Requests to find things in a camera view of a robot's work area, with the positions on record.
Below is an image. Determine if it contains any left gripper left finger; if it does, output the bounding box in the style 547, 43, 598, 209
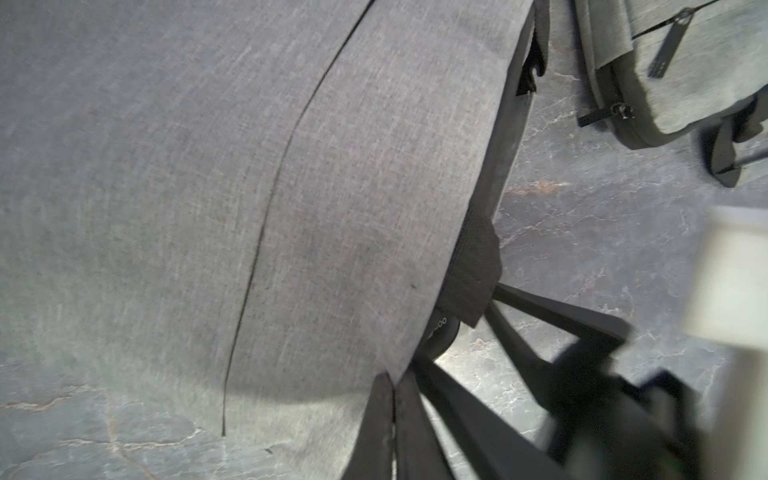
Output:
342, 372, 395, 480

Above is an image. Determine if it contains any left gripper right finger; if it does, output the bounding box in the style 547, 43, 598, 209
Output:
394, 371, 454, 480

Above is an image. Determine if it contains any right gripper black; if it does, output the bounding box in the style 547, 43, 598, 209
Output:
411, 283, 702, 480

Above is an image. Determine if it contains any grey laptop bag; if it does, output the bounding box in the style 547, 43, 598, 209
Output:
1, 1, 549, 479
574, 0, 767, 188

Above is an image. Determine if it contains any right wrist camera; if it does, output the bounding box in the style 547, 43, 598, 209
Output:
683, 206, 767, 479

